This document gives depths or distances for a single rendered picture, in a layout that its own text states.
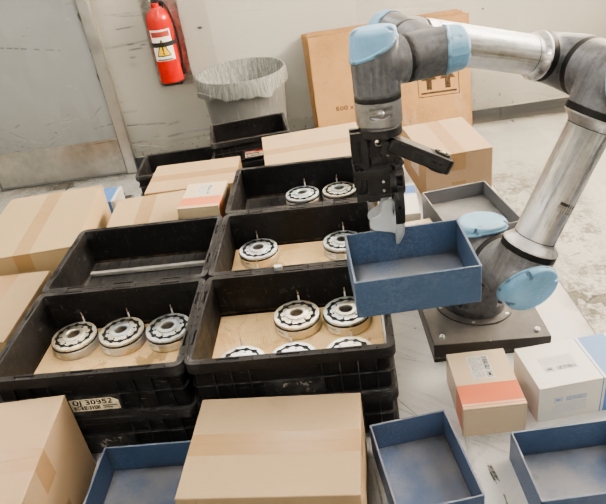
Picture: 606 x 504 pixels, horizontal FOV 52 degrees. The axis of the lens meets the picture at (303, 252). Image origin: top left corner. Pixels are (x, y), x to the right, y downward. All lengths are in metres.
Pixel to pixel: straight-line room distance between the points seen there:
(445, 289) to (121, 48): 3.68
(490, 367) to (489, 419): 0.11
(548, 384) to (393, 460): 0.33
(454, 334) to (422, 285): 0.48
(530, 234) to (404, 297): 0.40
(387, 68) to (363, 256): 0.34
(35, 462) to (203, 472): 0.29
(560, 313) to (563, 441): 0.43
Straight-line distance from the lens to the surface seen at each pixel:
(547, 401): 1.33
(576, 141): 1.28
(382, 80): 0.99
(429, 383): 1.42
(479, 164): 2.11
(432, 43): 1.03
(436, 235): 1.13
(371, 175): 1.03
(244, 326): 1.43
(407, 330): 1.56
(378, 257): 1.13
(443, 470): 1.26
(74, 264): 1.73
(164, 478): 1.35
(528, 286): 1.33
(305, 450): 1.10
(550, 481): 1.27
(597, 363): 1.37
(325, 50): 4.18
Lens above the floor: 1.69
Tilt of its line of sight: 31 degrees down
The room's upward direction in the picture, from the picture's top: 9 degrees counter-clockwise
